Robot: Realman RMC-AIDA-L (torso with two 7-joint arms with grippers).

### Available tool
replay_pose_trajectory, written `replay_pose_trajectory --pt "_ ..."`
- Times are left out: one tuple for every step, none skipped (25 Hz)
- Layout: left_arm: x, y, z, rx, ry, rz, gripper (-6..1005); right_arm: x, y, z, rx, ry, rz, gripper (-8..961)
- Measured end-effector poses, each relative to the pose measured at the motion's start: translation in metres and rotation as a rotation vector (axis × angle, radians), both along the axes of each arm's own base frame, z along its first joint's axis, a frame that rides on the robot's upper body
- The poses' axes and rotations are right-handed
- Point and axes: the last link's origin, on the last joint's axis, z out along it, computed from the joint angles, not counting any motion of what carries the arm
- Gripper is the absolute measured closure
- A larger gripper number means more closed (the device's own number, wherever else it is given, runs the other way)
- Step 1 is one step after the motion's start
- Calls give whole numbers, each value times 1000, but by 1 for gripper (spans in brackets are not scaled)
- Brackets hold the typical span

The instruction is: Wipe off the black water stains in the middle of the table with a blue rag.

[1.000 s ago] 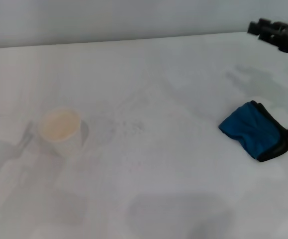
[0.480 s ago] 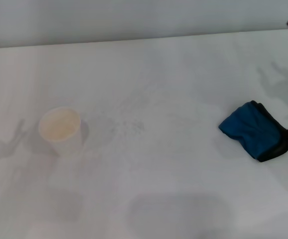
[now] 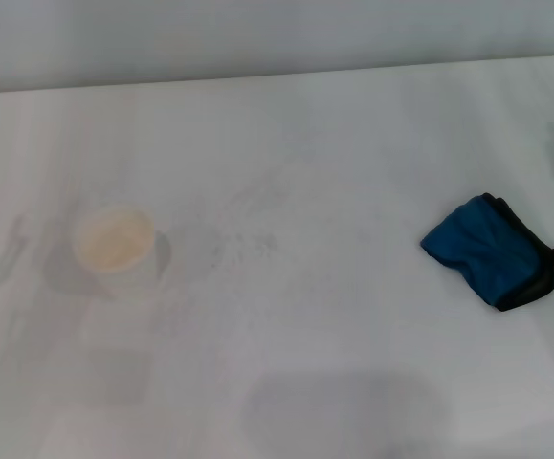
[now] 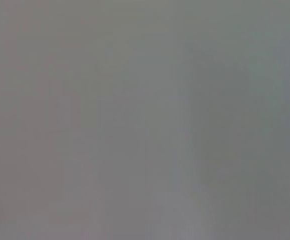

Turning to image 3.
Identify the white paper cup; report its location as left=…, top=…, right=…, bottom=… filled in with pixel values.
left=72, top=204, right=172, bottom=303

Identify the blue rag with black edge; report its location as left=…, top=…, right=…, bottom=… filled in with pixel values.
left=419, top=191, right=554, bottom=313

